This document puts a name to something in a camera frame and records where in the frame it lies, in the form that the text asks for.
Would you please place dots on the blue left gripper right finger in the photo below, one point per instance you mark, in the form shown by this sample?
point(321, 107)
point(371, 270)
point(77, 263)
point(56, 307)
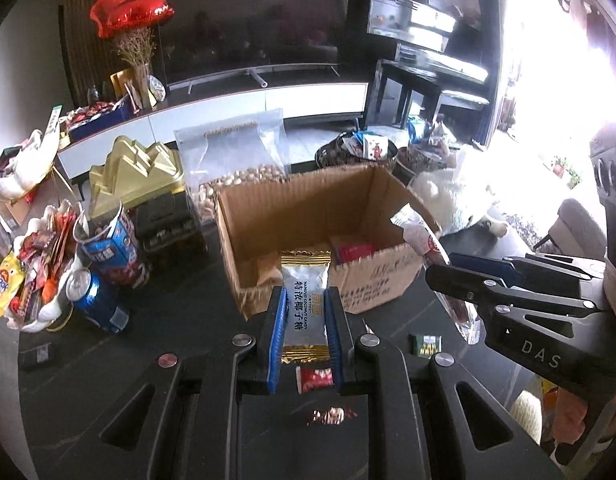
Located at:
point(340, 341)

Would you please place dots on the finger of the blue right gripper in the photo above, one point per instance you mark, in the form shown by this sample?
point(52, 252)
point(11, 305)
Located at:
point(480, 290)
point(503, 269)

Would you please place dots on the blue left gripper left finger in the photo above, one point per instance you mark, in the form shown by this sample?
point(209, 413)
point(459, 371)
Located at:
point(271, 340)

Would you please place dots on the clear fruit leather bar packet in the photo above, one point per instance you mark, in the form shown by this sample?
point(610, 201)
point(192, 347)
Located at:
point(418, 235)

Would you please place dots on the white gold candy packet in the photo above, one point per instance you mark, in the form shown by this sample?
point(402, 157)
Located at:
point(305, 278)

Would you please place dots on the red candy packet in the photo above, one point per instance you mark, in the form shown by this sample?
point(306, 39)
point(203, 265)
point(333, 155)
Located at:
point(310, 379)

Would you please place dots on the red gold twisted candy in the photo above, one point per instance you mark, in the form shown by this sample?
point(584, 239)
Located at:
point(333, 416)

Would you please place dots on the dark green cracker packet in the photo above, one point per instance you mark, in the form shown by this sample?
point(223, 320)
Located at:
point(425, 346)

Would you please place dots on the white plush toy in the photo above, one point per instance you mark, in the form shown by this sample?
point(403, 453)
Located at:
point(456, 204)

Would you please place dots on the brown cardboard box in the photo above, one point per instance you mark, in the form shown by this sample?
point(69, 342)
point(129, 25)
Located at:
point(320, 210)

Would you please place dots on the clear bag of nuts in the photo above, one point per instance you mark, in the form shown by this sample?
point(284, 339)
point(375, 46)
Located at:
point(234, 151)

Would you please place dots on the blue soda can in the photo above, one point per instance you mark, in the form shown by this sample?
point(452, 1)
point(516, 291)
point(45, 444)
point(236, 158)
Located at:
point(97, 300)

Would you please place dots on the blue snack carton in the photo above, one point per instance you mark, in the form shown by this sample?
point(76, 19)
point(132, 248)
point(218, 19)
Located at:
point(109, 241)

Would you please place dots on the gold mountain shaped box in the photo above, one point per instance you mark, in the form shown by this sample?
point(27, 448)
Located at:
point(133, 174)

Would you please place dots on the black piano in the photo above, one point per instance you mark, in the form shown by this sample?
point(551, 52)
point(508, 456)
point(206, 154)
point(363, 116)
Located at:
point(402, 43)

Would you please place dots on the small black card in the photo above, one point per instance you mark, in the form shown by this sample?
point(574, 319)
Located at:
point(39, 356)

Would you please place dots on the white swan snack dish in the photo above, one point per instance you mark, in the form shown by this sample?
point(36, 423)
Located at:
point(34, 272)

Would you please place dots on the black television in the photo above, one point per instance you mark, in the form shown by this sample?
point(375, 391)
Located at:
point(207, 37)

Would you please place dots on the dried flower vase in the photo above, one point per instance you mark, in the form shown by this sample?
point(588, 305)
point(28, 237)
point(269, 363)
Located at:
point(136, 47)

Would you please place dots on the red heart balloon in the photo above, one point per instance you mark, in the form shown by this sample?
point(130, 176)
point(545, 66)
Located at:
point(112, 17)

